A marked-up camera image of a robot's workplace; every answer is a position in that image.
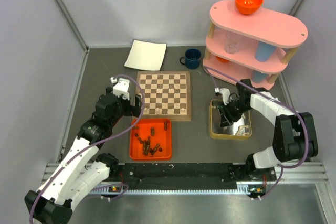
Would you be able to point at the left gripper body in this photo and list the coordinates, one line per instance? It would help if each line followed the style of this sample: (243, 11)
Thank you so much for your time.
(126, 108)

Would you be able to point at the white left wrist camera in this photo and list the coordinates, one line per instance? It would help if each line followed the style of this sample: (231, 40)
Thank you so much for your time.
(120, 88)

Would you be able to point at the wooden chess board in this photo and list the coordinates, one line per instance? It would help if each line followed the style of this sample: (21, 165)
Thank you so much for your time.
(167, 90)

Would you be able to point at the orange plastic tray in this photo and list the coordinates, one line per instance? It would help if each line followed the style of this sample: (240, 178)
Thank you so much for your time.
(159, 146)

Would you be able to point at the clear plastic cup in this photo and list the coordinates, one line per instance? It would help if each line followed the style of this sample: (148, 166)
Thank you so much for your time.
(232, 42)

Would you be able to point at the orange plastic bowl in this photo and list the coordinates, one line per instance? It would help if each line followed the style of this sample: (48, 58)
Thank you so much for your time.
(248, 7)

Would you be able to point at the dark long chess piece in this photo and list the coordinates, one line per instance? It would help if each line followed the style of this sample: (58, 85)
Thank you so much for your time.
(144, 148)

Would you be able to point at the dark blue enamel mug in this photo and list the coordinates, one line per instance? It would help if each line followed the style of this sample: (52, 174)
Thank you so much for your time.
(191, 58)

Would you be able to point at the pink three-tier shelf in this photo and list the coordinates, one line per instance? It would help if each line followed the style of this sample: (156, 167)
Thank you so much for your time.
(285, 32)

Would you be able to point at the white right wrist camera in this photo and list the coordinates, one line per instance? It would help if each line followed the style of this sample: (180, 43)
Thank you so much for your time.
(224, 93)

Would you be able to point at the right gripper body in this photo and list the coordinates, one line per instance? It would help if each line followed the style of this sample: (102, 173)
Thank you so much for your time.
(234, 109)

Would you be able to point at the white square plate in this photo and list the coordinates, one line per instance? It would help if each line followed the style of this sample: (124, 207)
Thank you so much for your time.
(146, 56)

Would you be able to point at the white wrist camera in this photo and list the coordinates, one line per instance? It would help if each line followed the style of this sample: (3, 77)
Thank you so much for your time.
(224, 93)
(120, 88)

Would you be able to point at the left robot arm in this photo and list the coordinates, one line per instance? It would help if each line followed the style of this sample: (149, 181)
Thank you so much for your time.
(56, 200)

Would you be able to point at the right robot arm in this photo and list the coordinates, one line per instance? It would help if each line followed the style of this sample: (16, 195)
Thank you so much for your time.
(294, 133)

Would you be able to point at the light blue plastic cup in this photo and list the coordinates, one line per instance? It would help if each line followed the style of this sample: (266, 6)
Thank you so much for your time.
(264, 51)

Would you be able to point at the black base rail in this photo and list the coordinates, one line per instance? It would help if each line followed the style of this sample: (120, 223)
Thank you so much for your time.
(188, 176)

